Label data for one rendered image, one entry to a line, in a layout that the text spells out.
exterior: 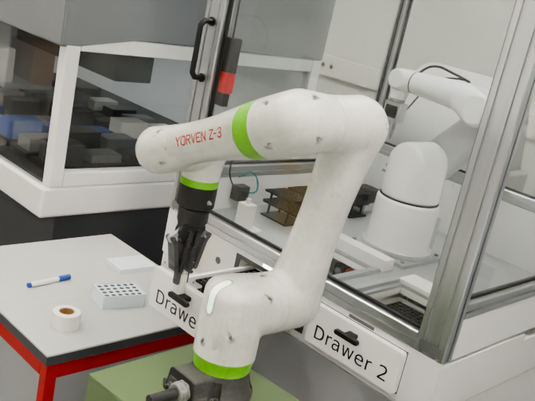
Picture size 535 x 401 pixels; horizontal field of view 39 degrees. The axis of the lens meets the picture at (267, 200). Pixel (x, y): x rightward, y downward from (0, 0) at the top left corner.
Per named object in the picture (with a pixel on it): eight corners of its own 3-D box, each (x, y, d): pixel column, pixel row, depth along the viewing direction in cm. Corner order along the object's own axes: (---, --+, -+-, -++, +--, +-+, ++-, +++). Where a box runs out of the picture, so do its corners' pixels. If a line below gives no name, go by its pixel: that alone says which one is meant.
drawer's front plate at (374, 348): (392, 395, 179) (404, 354, 176) (303, 339, 198) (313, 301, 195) (396, 393, 180) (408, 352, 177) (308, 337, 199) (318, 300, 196)
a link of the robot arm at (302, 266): (321, 335, 167) (411, 112, 147) (267, 348, 156) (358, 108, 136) (283, 302, 175) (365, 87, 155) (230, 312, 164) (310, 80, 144)
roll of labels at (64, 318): (66, 316, 195) (68, 302, 194) (84, 327, 191) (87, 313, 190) (44, 323, 189) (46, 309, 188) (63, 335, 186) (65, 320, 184)
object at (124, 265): (119, 274, 226) (120, 270, 225) (105, 262, 232) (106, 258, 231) (155, 270, 234) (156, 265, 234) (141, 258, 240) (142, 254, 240)
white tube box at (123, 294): (101, 309, 202) (103, 297, 201) (91, 295, 209) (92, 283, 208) (144, 306, 209) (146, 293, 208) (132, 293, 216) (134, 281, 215)
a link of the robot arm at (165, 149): (277, 159, 150) (273, 103, 150) (234, 160, 142) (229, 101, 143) (169, 176, 176) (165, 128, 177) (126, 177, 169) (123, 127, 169)
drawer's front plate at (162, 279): (219, 356, 180) (228, 314, 177) (147, 303, 198) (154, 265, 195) (224, 355, 181) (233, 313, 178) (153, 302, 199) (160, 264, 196)
